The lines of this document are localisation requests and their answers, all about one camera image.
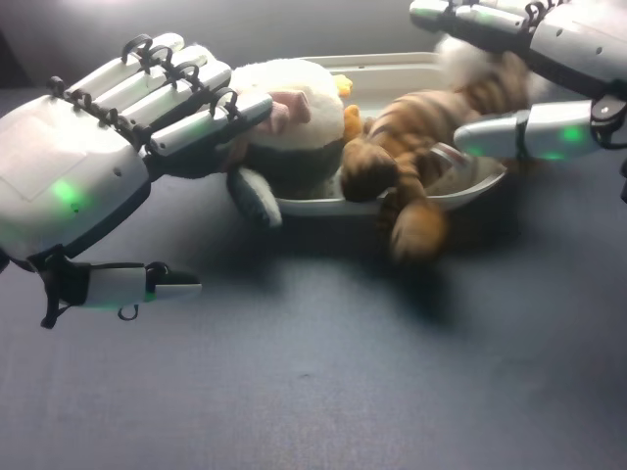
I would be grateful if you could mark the grey white penguin plush toy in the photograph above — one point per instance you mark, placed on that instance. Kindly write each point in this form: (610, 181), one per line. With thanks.
(294, 108)

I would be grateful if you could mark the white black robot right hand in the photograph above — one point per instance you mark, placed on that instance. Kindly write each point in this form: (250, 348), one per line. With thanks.
(573, 44)

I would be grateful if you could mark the grey table cloth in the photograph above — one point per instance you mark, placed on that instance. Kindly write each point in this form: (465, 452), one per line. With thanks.
(313, 372)

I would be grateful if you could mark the orange striped tiger plush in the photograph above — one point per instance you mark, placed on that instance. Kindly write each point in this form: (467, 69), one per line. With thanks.
(416, 127)

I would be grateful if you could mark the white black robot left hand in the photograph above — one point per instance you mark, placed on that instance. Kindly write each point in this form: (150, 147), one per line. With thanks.
(73, 166)

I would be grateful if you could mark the white shallow tray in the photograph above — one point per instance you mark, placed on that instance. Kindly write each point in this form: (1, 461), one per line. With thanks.
(382, 73)

